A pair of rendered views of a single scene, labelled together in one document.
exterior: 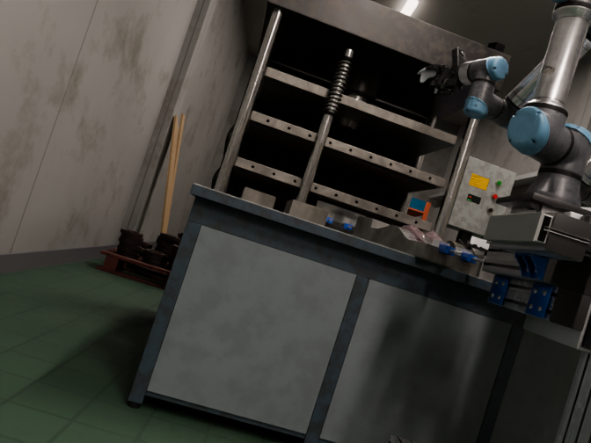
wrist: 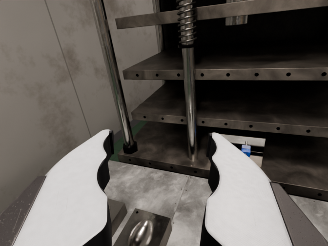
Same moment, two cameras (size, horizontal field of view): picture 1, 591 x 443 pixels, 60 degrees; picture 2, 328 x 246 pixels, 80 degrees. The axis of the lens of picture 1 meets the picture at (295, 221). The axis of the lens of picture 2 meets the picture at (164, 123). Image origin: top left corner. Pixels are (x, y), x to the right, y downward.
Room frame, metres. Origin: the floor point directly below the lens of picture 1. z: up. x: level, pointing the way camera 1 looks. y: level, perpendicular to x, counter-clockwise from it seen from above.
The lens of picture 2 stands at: (1.81, -0.36, 1.52)
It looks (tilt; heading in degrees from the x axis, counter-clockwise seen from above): 28 degrees down; 33
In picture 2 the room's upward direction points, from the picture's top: 7 degrees counter-clockwise
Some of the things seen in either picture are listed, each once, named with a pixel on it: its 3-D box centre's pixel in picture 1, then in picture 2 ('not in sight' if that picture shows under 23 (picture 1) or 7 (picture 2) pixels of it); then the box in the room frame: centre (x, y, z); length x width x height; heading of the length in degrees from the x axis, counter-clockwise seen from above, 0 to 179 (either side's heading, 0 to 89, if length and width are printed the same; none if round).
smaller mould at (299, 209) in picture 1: (304, 214); (141, 243); (2.10, -0.03, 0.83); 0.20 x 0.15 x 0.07; 7
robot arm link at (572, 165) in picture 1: (565, 151); not in sight; (1.47, -0.68, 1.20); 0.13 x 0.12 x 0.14; 119
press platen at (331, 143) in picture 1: (335, 158); (235, 57); (3.06, -0.11, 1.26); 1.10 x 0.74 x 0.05; 97
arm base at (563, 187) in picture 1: (555, 190); not in sight; (1.47, -0.68, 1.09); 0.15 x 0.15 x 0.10
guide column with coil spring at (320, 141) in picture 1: (311, 169); (191, 108); (2.66, 0.01, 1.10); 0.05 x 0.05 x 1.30
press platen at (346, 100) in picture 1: (348, 119); (237, 8); (3.07, -0.11, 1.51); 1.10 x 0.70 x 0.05; 97
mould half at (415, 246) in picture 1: (412, 243); not in sight; (2.09, -0.48, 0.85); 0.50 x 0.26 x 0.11; 25
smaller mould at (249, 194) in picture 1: (257, 199); (101, 221); (2.10, 0.18, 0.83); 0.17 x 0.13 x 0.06; 7
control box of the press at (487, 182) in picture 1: (448, 287); not in sight; (2.94, -0.95, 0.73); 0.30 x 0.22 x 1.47; 97
